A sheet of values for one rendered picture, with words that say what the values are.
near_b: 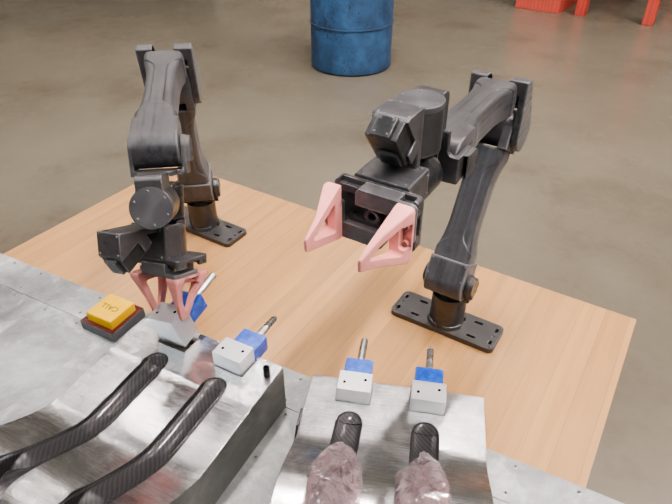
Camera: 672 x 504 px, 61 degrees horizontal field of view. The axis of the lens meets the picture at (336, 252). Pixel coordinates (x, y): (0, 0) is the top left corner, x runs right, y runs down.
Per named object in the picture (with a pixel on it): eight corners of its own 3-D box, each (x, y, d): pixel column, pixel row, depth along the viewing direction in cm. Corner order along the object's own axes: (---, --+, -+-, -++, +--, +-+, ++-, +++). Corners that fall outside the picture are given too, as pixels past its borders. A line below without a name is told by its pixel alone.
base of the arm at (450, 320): (498, 321, 96) (512, 298, 100) (391, 281, 104) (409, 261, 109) (490, 354, 100) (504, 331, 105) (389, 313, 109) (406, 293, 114)
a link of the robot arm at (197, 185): (214, 205, 125) (189, 82, 99) (183, 207, 125) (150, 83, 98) (214, 185, 129) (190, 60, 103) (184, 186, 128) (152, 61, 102)
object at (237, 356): (263, 324, 97) (261, 300, 94) (289, 334, 95) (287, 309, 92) (216, 376, 88) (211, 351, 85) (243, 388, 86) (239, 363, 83)
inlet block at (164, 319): (208, 284, 99) (196, 261, 96) (231, 288, 97) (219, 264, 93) (161, 341, 91) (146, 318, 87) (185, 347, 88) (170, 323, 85)
